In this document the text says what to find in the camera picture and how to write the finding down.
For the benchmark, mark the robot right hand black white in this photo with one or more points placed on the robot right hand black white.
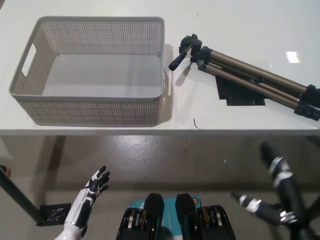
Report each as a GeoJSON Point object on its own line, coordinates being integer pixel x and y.
{"type": "Point", "coordinates": [287, 190]}

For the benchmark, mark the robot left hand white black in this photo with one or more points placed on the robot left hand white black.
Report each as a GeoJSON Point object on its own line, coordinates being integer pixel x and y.
{"type": "Point", "coordinates": [93, 186]}

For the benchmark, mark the black and orange round object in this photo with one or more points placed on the black and orange round object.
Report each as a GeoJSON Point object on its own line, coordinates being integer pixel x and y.
{"type": "Point", "coordinates": [8, 170]}

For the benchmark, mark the grey perforated plastic basket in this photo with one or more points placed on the grey perforated plastic basket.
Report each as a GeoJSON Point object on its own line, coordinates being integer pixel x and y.
{"type": "Point", "coordinates": [100, 110]}

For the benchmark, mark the black tape patch on floor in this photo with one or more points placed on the black tape patch on floor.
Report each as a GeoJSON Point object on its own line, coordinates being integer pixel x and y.
{"type": "Point", "coordinates": [53, 212]}

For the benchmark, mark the black tape patch on desk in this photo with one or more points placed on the black tape patch on desk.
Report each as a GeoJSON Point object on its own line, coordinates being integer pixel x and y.
{"type": "Point", "coordinates": [232, 96]}

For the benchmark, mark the bronze tripod with black head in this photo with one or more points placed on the bronze tripod with black head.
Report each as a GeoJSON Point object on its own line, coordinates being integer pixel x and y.
{"type": "Point", "coordinates": [250, 71]}

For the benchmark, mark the robot body black teal blocks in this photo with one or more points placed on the robot body black teal blocks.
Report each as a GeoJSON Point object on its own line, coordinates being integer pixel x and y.
{"type": "Point", "coordinates": [155, 217]}

